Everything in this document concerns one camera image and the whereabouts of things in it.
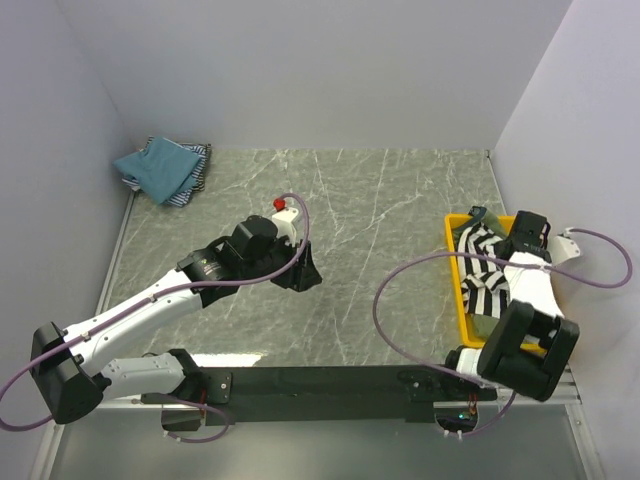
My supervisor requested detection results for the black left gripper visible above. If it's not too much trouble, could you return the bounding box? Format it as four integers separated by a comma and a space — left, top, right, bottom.
242, 230, 322, 291

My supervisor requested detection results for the black white striped tank top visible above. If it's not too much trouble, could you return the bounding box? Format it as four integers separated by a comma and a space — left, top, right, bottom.
457, 223, 510, 319

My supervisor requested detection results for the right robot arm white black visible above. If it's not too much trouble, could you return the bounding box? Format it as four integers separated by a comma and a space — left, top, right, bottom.
438, 211, 579, 402

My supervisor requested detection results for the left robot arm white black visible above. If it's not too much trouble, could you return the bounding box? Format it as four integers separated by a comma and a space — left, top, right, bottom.
30, 207, 322, 424

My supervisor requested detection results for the folded blue striped tank top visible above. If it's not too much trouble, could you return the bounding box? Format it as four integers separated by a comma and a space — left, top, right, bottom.
114, 137, 210, 207

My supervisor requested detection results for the yellow plastic bin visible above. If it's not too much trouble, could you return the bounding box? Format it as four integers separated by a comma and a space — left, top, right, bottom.
444, 208, 563, 349

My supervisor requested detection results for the dark green garment in bin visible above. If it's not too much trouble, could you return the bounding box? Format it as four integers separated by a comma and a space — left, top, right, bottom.
469, 206, 507, 340

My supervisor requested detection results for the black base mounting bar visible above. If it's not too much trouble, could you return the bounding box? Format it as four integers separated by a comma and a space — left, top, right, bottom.
142, 365, 497, 433

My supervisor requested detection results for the folded black striped garment underneath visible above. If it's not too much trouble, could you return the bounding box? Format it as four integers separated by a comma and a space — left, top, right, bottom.
192, 144, 212, 192

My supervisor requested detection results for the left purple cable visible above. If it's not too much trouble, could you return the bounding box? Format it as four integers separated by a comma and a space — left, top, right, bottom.
0, 192, 312, 445

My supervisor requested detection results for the purple cable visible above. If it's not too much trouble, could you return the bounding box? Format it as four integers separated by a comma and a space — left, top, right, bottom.
373, 227, 634, 439
0, 192, 312, 445

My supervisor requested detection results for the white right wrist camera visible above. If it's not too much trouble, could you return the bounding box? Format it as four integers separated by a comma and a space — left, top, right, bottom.
547, 228, 582, 266

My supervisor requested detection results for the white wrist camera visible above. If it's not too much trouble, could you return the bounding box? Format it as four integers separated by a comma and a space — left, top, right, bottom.
271, 198, 302, 246
547, 228, 582, 266

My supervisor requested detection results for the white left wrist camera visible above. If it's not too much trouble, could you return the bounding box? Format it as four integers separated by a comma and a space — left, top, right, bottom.
271, 198, 302, 246

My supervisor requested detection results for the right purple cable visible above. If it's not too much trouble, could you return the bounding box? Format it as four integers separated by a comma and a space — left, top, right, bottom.
373, 227, 634, 439

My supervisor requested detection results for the aluminium frame rail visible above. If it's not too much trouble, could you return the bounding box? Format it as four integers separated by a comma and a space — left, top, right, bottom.
28, 192, 136, 480

